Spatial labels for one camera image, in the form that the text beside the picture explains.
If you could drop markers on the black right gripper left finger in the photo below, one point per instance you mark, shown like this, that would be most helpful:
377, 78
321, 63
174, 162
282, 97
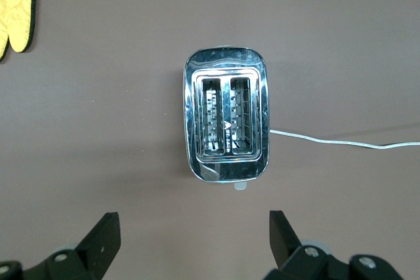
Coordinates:
95, 244

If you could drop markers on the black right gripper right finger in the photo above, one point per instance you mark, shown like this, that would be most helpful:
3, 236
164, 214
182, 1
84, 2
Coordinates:
285, 244

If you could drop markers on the yellow quilted oven mitt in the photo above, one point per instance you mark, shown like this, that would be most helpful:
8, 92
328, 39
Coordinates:
16, 8

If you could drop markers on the chrome and beige toaster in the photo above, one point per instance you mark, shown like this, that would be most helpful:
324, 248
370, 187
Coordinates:
226, 168

